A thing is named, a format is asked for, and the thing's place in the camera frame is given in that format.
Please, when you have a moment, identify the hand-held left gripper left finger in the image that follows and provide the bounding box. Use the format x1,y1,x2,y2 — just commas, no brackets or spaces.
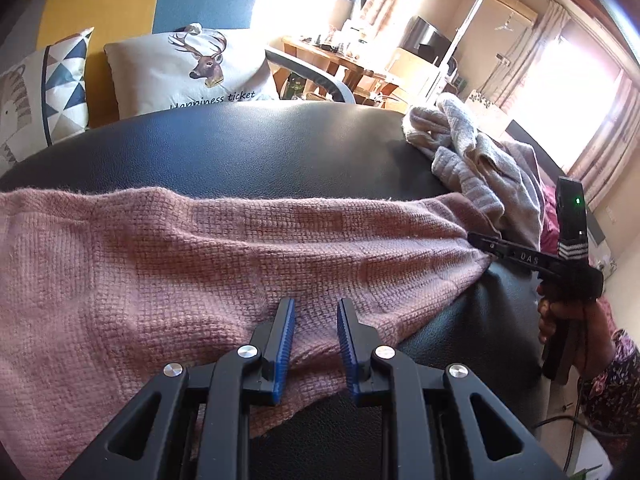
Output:
60,297,297,480

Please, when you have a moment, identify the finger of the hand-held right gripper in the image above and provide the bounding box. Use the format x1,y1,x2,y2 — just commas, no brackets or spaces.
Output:
467,231,556,273

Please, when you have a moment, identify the pink knit sweater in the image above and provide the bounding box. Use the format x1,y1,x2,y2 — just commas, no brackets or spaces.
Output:
0,186,501,478

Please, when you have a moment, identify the grey knit garment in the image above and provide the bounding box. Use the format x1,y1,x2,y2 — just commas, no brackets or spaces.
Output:
404,94,546,251

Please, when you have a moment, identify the black leather massage bed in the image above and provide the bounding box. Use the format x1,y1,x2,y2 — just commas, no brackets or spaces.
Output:
0,102,581,480

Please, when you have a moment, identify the black monitor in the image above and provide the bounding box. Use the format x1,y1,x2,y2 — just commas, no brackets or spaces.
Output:
407,16,451,61

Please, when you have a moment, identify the person's right forearm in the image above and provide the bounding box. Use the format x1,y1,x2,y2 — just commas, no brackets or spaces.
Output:
577,327,640,436

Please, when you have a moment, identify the wooden desk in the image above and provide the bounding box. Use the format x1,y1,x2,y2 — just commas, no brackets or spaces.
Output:
282,35,406,106

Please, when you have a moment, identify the tiger print cushion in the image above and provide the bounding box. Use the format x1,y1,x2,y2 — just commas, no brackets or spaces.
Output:
0,27,96,166

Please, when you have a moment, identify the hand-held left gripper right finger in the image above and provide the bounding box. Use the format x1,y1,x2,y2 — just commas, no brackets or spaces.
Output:
336,297,566,480

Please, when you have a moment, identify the deer print cushion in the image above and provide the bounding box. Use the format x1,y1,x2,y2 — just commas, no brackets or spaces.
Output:
104,22,278,121

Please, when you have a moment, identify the person's right hand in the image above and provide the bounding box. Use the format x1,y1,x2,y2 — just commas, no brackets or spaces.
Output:
536,282,616,376

